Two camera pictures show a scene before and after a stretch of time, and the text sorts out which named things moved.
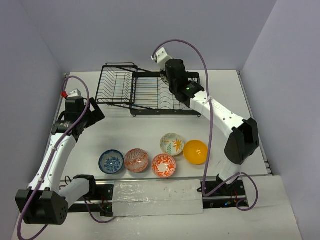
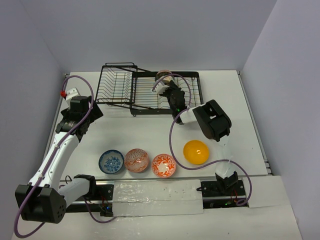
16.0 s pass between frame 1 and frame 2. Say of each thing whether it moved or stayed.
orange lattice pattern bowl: stayed
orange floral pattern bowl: stayed
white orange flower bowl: moved
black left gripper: stayed
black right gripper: moved
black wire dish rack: stayed
